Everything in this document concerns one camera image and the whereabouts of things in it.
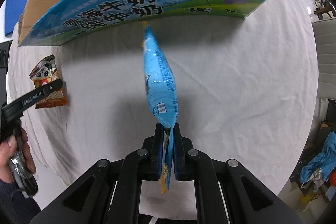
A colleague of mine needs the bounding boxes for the person left hand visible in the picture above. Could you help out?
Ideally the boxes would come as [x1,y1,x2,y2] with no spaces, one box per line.
[0,128,36,184]

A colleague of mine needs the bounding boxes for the blue foam mat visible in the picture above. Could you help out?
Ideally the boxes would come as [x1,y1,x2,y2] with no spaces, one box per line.
[5,0,27,36]

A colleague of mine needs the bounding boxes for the white tablecloth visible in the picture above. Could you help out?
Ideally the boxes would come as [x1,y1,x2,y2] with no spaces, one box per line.
[7,0,318,208]

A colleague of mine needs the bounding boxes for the orange panda snack bag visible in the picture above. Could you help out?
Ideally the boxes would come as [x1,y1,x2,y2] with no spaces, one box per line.
[30,55,68,109]

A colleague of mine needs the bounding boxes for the dark wooden stool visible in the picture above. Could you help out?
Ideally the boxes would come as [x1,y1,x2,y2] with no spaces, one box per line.
[314,0,335,20]

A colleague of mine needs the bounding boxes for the blue plastic bag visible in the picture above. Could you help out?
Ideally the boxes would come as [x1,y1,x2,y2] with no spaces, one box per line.
[298,131,335,189]

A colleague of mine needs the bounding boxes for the light blue snack bag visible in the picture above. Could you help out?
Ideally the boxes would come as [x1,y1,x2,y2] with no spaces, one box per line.
[143,23,179,194]

